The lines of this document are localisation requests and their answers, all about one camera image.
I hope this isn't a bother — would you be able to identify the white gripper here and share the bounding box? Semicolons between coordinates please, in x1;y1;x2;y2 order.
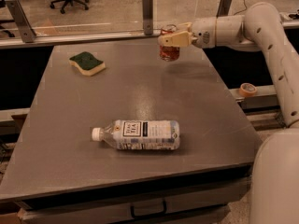
158;17;217;49

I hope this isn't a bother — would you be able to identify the red coke can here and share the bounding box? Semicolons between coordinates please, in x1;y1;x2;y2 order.
160;24;179;62

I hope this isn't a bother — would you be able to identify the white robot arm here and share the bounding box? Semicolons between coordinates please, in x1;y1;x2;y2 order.
158;2;299;224

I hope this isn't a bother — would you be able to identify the orange tape roll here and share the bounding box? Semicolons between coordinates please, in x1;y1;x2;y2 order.
239;83;257;97

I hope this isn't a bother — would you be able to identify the green and yellow sponge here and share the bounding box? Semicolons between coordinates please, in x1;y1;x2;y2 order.
69;51;106;77

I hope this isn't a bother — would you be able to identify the clear plastic tea bottle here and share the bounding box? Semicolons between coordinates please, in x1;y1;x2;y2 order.
91;119;180;150

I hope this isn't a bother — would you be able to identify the middle metal glass bracket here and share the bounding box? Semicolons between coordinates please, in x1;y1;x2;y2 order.
142;0;153;35

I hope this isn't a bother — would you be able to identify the metal glass bracket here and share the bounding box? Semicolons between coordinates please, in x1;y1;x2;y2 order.
6;0;36;43
216;0;233;17
142;0;153;35

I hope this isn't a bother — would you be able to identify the right metal glass bracket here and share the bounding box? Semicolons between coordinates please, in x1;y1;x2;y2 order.
216;0;233;17

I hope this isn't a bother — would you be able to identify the metal window rail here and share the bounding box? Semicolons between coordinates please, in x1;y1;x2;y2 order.
0;20;299;50

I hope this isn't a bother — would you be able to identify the left metal glass bracket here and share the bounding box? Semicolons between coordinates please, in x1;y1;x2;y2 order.
6;0;36;43

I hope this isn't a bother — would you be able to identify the grey drawer with handle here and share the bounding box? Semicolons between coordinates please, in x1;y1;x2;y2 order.
19;176;251;224

